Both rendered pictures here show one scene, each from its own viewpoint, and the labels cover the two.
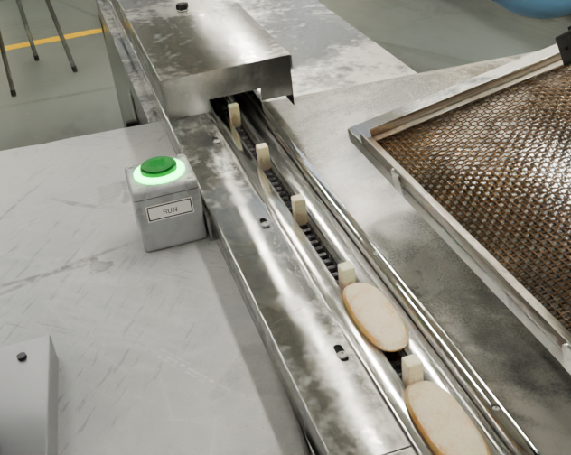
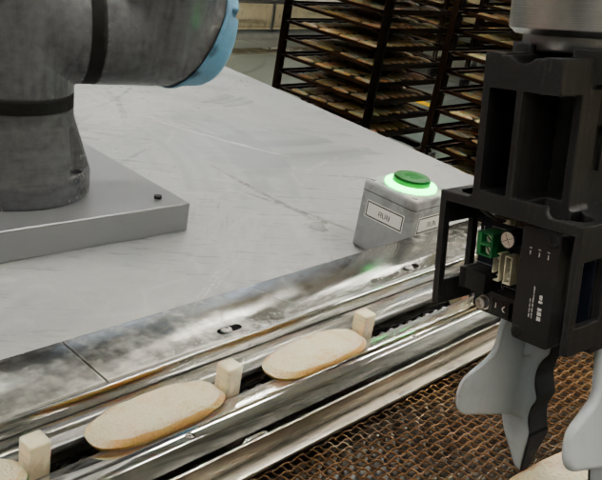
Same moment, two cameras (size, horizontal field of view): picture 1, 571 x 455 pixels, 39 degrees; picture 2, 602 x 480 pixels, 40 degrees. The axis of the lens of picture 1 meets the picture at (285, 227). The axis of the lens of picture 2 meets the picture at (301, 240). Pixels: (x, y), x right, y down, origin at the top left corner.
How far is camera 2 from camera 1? 54 cm
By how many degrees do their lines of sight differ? 49
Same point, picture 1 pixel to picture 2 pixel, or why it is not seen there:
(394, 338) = (278, 364)
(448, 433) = (136, 407)
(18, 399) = (110, 204)
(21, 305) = (243, 204)
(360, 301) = (324, 335)
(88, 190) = not seen: hidden behind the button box
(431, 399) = (187, 392)
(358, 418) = (136, 347)
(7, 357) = (155, 193)
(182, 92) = not seen: hidden behind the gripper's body
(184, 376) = (199, 288)
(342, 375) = (196, 332)
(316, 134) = not seen: outside the picture
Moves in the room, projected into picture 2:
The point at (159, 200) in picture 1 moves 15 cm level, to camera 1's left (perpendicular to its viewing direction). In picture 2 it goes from (380, 200) to (304, 151)
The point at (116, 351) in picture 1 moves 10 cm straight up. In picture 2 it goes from (211, 251) to (224, 156)
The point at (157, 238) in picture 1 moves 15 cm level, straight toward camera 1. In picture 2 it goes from (364, 236) to (255, 261)
